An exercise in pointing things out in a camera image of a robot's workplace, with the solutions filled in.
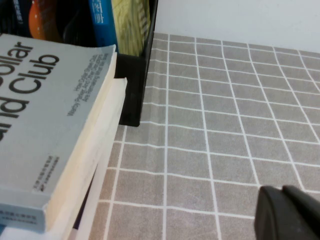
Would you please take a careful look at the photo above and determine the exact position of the grey checked tablecloth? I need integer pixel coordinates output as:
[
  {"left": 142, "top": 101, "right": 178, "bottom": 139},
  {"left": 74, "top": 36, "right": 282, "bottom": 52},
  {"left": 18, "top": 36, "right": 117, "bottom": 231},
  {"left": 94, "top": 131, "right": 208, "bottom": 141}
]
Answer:
[{"left": 84, "top": 32, "right": 320, "bottom": 240}]

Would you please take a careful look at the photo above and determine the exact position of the blue and grey paperback book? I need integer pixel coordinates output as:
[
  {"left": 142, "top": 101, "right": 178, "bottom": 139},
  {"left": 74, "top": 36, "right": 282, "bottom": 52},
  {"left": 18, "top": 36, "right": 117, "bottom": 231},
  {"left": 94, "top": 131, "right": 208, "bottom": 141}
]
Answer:
[{"left": 0, "top": 33, "right": 118, "bottom": 235}]

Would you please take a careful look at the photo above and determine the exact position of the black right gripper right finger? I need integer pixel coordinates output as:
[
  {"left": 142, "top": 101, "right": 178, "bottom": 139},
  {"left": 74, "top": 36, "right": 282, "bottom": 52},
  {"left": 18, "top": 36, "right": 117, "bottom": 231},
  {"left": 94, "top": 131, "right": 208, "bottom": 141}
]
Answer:
[{"left": 282, "top": 184, "right": 320, "bottom": 240}]

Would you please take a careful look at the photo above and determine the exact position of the white car suspension book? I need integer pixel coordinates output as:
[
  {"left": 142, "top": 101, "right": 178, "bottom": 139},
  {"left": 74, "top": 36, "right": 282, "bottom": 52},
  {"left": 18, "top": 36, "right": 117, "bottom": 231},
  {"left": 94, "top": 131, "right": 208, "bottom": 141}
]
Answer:
[{"left": 62, "top": 77, "right": 128, "bottom": 240}]

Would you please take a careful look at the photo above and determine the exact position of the black plastic book stand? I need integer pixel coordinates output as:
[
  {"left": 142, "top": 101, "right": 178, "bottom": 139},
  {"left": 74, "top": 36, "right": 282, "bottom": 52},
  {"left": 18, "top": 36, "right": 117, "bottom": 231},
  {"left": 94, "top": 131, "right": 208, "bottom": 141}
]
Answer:
[{"left": 0, "top": 0, "right": 159, "bottom": 127}]

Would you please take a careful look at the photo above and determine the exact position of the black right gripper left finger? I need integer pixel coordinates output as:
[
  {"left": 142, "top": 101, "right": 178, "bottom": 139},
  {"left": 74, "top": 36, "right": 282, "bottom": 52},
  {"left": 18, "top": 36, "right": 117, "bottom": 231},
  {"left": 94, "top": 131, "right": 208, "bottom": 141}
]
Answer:
[{"left": 254, "top": 185, "right": 313, "bottom": 240}]

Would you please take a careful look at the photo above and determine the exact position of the black mobile robot book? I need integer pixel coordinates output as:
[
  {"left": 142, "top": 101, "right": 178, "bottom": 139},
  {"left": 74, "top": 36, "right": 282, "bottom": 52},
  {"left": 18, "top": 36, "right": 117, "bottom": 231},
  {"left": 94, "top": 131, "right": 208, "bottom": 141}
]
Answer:
[{"left": 9, "top": 0, "right": 63, "bottom": 43}]

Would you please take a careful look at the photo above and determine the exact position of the blue spine hardcover book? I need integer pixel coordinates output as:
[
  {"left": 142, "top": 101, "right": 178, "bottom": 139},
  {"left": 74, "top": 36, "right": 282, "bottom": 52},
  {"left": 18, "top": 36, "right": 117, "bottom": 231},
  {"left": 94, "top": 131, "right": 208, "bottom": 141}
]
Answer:
[{"left": 88, "top": 0, "right": 152, "bottom": 57}]

